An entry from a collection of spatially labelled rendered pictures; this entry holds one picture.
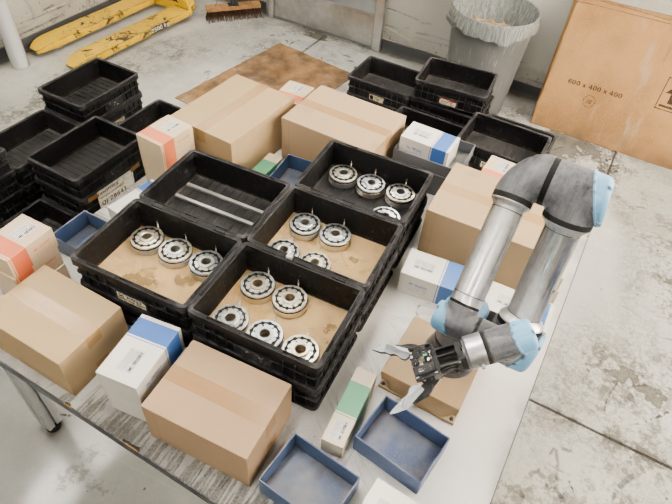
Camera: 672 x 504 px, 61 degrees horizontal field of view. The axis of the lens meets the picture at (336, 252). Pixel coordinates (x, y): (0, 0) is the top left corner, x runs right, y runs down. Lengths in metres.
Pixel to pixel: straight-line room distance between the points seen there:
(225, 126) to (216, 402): 1.13
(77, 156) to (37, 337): 1.36
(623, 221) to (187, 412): 2.84
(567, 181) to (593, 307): 1.80
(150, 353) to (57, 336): 0.27
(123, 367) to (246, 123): 1.09
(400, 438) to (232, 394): 0.47
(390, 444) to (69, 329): 0.91
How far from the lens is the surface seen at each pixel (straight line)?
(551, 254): 1.42
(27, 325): 1.75
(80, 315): 1.72
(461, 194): 2.01
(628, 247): 3.53
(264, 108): 2.33
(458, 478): 1.62
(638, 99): 4.19
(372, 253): 1.84
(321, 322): 1.64
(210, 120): 2.27
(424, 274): 1.86
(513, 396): 1.78
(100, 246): 1.84
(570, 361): 2.85
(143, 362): 1.55
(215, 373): 1.52
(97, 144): 2.96
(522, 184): 1.37
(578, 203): 1.37
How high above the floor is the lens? 2.15
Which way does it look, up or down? 46 degrees down
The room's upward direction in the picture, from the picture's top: 5 degrees clockwise
